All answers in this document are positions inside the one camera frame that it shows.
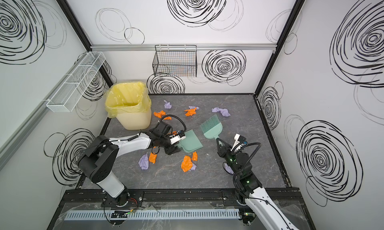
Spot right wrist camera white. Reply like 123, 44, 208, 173
231, 134, 246, 154

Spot large purple paper scrap front right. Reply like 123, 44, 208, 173
224, 163, 234, 175

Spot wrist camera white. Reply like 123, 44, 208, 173
170, 131, 186, 145
231, 134, 246, 154

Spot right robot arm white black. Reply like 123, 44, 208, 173
216, 138, 297, 230

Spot yellow plastic bin liner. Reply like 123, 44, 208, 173
105, 81, 152, 119

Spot orange paper scrap near bin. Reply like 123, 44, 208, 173
154, 110, 166, 119

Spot white slotted cable duct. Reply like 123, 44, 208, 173
64, 209, 241, 222

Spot small orange scrap front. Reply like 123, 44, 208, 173
192, 152, 198, 162

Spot large orange paper scrap front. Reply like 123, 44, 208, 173
181, 156, 194, 173

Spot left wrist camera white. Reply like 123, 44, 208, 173
170, 131, 186, 145

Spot purple paper scrap front left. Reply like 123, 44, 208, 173
139, 154, 149, 170

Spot black wire wall basket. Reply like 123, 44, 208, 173
152, 44, 198, 77

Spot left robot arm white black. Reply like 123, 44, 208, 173
77, 114, 187, 207

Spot mint green dustpan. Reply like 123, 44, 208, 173
177, 130, 203, 154

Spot mint green hand brush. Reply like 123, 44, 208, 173
200, 114, 223, 140

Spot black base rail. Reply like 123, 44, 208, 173
59, 188, 304, 207

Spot purple paper scrap back left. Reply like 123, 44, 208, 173
164, 100, 172, 109

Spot orange paper scrap beside purple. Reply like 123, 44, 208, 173
149, 153, 157, 164

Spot purple paper scrap back right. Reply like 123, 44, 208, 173
212, 107, 231, 117

